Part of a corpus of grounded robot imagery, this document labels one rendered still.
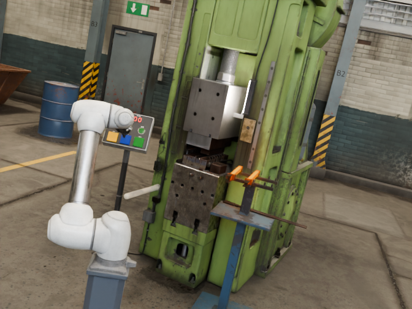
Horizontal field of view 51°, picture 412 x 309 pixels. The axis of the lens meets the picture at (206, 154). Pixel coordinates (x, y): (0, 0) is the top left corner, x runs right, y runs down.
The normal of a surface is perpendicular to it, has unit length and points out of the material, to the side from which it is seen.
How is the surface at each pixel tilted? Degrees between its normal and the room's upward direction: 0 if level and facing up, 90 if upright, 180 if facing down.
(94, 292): 90
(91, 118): 68
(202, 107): 90
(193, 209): 90
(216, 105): 90
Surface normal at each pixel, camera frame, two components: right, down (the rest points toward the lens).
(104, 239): 0.18, 0.12
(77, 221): 0.30, -0.29
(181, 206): -0.43, 0.09
